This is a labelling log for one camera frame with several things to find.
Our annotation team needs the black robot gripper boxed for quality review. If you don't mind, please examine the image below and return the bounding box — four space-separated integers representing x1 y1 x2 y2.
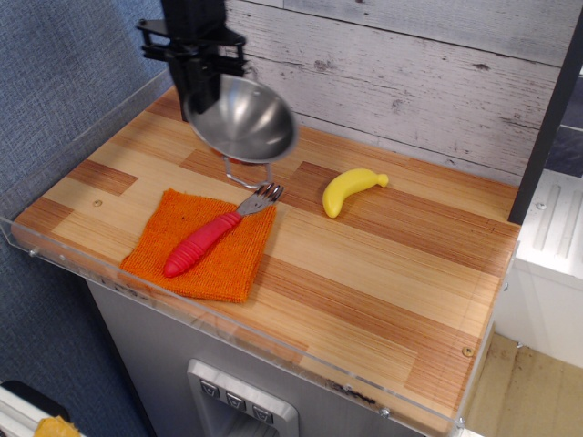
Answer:
137 0 246 114

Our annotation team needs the steel bowl with wire handles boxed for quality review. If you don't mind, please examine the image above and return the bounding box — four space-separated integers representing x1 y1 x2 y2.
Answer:
182 75 299 189

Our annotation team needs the orange cloth napkin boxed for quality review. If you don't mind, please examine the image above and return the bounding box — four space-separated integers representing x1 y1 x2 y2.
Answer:
120 189 276 303

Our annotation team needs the yellow toy banana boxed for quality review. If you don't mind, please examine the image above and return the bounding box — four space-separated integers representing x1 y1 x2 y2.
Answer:
322 168 389 219

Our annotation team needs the grey toy cabinet front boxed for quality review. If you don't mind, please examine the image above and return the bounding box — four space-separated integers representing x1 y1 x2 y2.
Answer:
88 282 416 436

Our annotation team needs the silver dispenser button panel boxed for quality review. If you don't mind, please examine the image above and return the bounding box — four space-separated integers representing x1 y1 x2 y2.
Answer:
187 359 300 436

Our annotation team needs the red handled metal fork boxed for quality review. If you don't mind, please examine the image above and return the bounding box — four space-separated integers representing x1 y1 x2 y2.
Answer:
163 183 284 278

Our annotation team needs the clear acrylic guard rail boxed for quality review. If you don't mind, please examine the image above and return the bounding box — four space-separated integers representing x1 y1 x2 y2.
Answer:
1 62 528 436

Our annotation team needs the dark right frame post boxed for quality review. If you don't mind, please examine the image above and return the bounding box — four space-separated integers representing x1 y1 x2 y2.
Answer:
507 0 583 226

